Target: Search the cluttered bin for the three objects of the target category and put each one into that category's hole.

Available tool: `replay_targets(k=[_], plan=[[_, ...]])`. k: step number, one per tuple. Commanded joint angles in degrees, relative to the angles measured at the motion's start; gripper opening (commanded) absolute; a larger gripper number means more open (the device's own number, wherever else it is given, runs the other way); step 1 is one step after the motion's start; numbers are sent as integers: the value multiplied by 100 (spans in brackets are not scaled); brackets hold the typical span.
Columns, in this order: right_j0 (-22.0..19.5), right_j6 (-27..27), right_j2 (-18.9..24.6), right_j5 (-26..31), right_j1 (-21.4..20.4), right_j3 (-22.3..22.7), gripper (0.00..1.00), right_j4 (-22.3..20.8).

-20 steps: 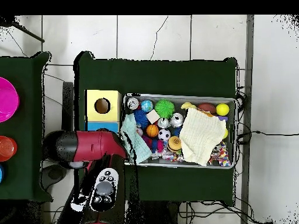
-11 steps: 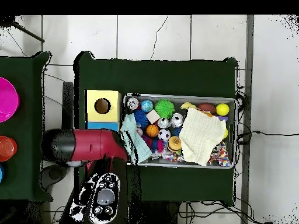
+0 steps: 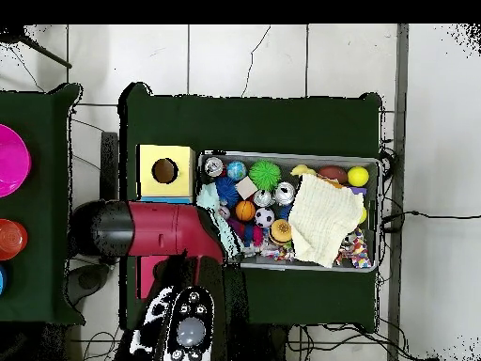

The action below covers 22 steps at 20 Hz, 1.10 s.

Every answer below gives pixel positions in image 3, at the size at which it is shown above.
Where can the small globe ball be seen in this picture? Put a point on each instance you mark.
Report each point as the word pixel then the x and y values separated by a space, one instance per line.
pixel 237 171

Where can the small silver can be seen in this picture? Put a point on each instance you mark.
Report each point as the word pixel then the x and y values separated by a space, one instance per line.
pixel 262 198

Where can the large green spiky ball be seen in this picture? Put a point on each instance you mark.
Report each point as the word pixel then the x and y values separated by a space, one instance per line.
pixel 264 174

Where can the blue spiky ball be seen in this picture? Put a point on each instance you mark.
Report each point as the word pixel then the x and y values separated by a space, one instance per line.
pixel 228 190

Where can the brown toy football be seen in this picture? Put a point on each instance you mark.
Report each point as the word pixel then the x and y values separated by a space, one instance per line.
pixel 334 174

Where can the blue cup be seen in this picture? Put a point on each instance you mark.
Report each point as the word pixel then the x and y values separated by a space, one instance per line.
pixel 2 280

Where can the red cup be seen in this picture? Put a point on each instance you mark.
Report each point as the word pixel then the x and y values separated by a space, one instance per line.
pixel 11 239

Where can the wooden cube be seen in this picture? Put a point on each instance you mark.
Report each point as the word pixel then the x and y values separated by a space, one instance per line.
pixel 246 187

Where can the pink bowl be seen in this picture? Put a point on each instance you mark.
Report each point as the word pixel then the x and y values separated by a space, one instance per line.
pixel 11 163

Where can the small orange basketball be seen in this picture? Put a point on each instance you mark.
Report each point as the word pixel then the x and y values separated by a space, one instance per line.
pixel 245 210

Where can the silver can with open top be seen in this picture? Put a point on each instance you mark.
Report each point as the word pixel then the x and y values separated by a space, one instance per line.
pixel 285 192

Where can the yellow ball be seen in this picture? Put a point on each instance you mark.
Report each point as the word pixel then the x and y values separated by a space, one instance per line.
pixel 358 177

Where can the small soccer ball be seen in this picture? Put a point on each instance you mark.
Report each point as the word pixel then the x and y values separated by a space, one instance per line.
pixel 264 217

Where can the dark green table cloth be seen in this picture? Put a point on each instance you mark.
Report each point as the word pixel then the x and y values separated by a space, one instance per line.
pixel 248 120

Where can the black floor stand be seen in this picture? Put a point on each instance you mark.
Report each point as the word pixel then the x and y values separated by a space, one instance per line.
pixel 109 165

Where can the clear mesh bin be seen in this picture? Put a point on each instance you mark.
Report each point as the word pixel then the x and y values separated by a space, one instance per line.
pixel 316 263

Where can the cream yellow muslin cloth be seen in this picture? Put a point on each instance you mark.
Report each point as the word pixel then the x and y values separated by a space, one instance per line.
pixel 325 219

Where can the mint green muslin cloth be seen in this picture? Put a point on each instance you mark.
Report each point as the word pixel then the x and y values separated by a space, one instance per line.
pixel 229 237

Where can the green cloth side table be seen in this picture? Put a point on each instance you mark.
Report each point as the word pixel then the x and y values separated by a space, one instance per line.
pixel 41 293

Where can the silver can with pull tab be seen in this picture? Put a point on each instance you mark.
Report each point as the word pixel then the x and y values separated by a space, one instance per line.
pixel 214 166

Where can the wooden box with three holes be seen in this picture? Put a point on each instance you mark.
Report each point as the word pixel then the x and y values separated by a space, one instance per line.
pixel 150 162

